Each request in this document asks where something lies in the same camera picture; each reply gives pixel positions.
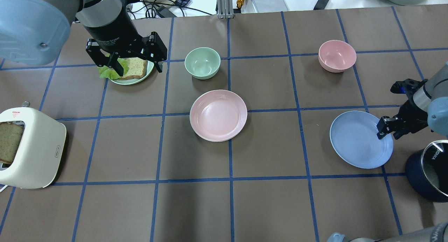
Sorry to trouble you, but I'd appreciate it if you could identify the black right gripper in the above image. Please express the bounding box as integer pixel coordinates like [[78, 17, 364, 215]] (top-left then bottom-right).
[[377, 101, 428, 140]]

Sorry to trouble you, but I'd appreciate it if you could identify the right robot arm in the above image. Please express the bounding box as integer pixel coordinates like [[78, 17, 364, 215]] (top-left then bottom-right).
[[377, 63, 448, 140]]

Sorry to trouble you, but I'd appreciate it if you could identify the pink plate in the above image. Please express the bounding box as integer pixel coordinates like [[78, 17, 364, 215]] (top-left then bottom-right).
[[189, 90, 248, 135]]

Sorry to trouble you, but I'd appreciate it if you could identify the green lettuce leaf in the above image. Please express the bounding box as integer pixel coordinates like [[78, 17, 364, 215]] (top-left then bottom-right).
[[97, 58, 129, 80]]

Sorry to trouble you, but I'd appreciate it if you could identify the blue plate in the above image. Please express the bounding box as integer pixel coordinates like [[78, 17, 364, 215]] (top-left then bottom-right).
[[329, 111, 394, 169]]

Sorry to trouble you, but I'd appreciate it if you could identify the green plate with food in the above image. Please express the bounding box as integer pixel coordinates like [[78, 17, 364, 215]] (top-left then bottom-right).
[[107, 58, 154, 85]]

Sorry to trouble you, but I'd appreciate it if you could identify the pink bowl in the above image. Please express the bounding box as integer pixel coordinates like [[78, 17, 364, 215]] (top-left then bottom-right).
[[318, 40, 357, 73]]

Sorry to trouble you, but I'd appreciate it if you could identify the bread slice in toaster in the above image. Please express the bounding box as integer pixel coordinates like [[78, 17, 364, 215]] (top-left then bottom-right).
[[0, 122, 24, 164]]

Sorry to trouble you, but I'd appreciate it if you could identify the dark blue saucepan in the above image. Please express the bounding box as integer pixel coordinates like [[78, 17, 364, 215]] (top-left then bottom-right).
[[405, 149, 448, 202]]

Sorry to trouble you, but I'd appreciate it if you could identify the cream white toaster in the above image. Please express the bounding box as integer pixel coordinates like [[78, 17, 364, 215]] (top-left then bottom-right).
[[0, 107, 67, 189]]

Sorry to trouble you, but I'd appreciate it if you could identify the bread slice on plate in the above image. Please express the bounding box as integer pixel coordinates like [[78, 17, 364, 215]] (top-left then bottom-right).
[[125, 57, 148, 80]]

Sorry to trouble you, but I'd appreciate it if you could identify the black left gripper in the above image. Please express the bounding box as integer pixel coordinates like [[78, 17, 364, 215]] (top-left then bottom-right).
[[85, 31, 168, 77]]

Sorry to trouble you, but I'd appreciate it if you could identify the mint green bowl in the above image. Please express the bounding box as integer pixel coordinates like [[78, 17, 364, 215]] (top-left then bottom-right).
[[184, 47, 221, 80]]

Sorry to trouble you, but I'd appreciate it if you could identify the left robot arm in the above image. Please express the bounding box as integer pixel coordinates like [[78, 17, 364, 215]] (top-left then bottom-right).
[[0, 0, 167, 76]]

